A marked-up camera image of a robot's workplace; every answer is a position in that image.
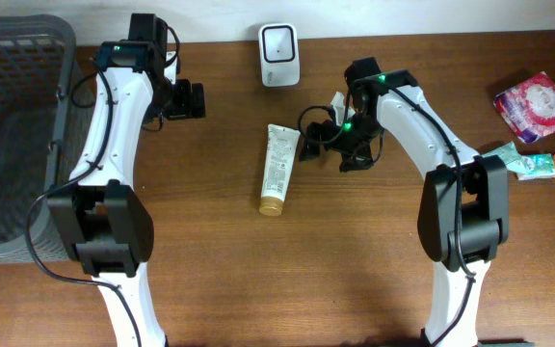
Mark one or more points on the mint green wipes packet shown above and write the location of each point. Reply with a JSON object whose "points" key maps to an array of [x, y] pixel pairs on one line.
{"points": [[510, 157]]}

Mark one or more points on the white barcode scanner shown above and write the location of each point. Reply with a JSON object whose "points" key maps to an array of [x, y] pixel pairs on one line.
{"points": [[279, 55]]}

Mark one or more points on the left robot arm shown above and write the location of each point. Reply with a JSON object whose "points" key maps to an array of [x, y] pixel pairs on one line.
{"points": [[102, 222]]}

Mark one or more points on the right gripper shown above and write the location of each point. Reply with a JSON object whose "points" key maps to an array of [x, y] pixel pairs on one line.
{"points": [[359, 155]]}

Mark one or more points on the red floral tissue pack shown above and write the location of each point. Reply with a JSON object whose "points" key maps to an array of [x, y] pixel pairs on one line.
{"points": [[529, 108]]}

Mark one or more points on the white cream tube gold cap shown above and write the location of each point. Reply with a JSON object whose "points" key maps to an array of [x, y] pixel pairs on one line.
{"points": [[280, 155]]}

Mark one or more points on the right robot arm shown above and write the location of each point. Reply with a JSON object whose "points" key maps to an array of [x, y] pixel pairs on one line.
{"points": [[463, 214]]}

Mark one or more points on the green white tissue pocket pack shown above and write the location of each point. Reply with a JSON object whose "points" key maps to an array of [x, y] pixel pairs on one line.
{"points": [[537, 166]]}

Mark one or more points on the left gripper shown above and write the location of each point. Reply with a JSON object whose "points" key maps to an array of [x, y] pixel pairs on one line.
{"points": [[183, 103]]}

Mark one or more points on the grey plastic mesh basket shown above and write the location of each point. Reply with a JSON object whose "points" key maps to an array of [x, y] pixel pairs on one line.
{"points": [[41, 133]]}

